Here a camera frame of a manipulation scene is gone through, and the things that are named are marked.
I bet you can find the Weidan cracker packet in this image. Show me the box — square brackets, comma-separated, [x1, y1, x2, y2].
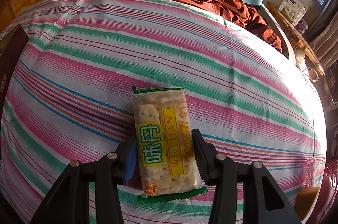
[132, 87, 207, 204]

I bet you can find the striped bed sheet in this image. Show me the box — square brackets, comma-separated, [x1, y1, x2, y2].
[1, 0, 327, 223]

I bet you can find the gold tin box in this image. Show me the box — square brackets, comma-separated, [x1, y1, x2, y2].
[0, 24, 29, 114]

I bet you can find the wooden side table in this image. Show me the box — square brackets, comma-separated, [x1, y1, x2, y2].
[267, 1, 325, 76]

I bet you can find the white product box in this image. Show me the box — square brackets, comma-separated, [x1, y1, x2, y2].
[278, 0, 308, 26]

